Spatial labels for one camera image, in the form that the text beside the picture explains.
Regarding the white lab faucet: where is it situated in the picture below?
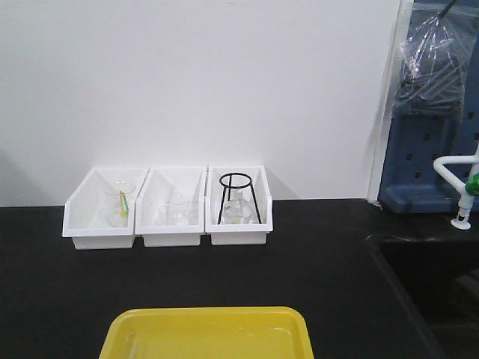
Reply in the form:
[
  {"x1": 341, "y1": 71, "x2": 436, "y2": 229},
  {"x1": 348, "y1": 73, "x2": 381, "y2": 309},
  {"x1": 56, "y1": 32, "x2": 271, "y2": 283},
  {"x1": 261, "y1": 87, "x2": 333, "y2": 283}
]
[{"x1": 433, "y1": 149, "x2": 478, "y2": 230}]

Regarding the clear plastic bag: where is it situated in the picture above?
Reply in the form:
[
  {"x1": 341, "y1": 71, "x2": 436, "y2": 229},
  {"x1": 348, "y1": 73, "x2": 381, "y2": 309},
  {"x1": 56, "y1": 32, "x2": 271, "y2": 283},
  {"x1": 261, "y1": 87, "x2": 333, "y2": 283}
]
[{"x1": 393, "y1": 4, "x2": 478, "y2": 120}]

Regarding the black wire tripod stand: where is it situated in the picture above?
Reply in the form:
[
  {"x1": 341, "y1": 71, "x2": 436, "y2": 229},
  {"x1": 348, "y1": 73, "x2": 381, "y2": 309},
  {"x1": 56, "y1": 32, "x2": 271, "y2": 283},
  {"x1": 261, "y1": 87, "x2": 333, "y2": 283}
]
[{"x1": 217, "y1": 172, "x2": 263, "y2": 224}]

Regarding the yellow green plastic tool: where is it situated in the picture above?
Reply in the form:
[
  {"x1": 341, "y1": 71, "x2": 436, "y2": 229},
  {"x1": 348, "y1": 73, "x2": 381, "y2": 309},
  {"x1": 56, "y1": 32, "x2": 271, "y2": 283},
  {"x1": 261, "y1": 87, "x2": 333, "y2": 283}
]
[{"x1": 119, "y1": 191, "x2": 129, "y2": 216}]

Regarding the yellow plastic tray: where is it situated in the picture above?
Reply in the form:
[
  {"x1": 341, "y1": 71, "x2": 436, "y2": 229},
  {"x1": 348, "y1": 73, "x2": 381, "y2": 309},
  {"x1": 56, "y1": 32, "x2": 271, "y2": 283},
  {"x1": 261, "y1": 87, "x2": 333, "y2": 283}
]
[{"x1": 100, "y1": 306, "x2": 314, "y2": 358}]

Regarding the glass beaker in middle bin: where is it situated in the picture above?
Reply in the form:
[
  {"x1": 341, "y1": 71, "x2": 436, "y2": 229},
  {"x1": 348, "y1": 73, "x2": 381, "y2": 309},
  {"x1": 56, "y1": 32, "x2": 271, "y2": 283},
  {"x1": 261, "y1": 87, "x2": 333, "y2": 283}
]
[{"x1": 158, "y1": 194, "x2": 190, "y2": 226}]

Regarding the right white storage bin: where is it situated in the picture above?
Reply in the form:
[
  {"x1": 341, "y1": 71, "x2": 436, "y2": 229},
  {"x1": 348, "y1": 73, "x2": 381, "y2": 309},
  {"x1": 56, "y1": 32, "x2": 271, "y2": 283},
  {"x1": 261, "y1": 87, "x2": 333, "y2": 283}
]
[{"x1": 205, "y1": 165, "x2": 273, "y2": 246}]

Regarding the glass flask in right bin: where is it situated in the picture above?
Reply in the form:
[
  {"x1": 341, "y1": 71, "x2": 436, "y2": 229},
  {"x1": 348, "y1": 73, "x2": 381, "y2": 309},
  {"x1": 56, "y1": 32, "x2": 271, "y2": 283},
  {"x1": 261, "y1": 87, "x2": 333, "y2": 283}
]
[{"x1": 222, "y1": 189, "x2": 253, "y2": 224}]

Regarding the middle white storage bin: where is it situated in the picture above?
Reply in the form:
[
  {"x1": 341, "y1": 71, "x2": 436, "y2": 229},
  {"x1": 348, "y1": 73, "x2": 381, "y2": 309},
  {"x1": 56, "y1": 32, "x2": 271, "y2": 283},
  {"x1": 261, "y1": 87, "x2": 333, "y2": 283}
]
[{"x1": 135, "y1": 167, "x2": 207, "y2": 247}]

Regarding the blue drying rack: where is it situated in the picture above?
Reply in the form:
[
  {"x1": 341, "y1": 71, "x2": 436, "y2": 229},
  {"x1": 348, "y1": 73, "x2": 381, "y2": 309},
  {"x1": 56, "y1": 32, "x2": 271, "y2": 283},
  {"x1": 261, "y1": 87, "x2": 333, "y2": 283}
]
[{"x1": 379, "y1": 1, "x2": 478, "y2": 213}]

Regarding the white storage bin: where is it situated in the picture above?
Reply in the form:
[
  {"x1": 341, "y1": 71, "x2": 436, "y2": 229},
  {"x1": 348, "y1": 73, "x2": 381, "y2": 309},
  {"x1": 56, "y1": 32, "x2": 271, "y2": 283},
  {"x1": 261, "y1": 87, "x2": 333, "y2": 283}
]
[
  {"x1": 62, "y1": 168, "x2": 149, "y2": 250},
  {"x1": 205, "y1": 165, "x2": 273, "y2": 246},
  {"x1": 135, "y1": 167, "x2": 207, "y2": 247}
]

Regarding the left white storage bin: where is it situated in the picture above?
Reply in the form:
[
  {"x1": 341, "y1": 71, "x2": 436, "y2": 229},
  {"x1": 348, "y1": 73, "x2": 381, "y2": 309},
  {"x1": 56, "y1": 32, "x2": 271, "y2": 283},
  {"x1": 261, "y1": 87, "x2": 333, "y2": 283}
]
[{"x1": 62, "y1": 168, "x2": 149, "y2": 250}]

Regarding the black sink basin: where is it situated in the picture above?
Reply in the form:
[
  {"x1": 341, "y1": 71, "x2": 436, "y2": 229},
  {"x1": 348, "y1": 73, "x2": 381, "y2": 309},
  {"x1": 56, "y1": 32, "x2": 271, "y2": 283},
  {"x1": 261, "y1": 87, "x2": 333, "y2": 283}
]
[{"x1": 365, "y1": 235, "x2": 478, "y2": 358}]

